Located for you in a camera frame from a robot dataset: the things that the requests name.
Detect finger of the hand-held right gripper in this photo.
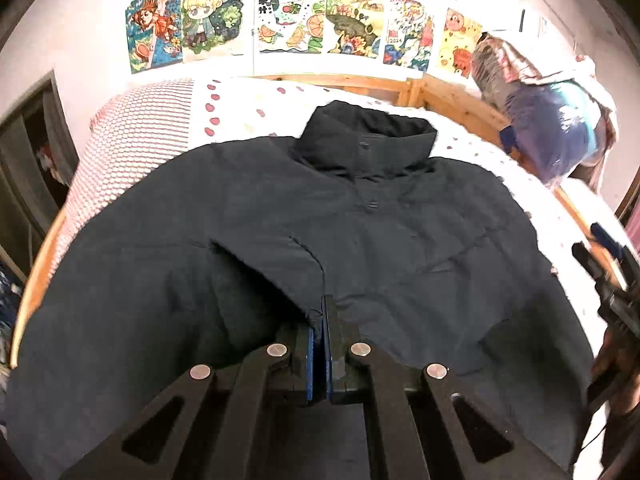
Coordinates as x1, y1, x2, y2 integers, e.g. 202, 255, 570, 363
590, 222, 638, 273
571, 241, 623, 293

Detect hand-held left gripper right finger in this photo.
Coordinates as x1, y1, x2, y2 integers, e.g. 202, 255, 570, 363
322, 294, 576, 480

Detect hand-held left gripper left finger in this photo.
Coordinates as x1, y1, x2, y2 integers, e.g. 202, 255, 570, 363
60, 322, 317, 480

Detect black padded jacket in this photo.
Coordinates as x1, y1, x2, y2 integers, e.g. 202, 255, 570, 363
5, 100, 596, 480

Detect person's right forearm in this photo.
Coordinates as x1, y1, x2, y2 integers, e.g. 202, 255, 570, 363
597, 400, 640, 480

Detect blue clothes in plastic bag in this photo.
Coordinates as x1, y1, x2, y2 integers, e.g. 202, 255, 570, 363
500, 80, 603, 191

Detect person's right hand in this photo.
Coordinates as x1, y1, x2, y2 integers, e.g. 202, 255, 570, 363
592, 327, 640, 411

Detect shiny silver plastic bag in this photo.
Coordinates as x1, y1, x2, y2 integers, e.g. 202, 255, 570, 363
472, 30, 533, 111

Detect pink apple print bed sheet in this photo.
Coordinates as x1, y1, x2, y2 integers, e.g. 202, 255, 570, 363
187, 77, 640, 471

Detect red white patterned pillow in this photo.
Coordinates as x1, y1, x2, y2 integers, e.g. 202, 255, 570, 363
50, 79, 196, 271

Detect dark open cabinet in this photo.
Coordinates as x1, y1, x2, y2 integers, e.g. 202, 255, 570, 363
0, 72, 81, 281

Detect wooden bed frame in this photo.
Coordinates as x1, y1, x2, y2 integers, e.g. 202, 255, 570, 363
10, 74, 626, 371

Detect group of drawn wall posters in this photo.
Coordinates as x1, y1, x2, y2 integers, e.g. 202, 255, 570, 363
125, 0, 483, 78

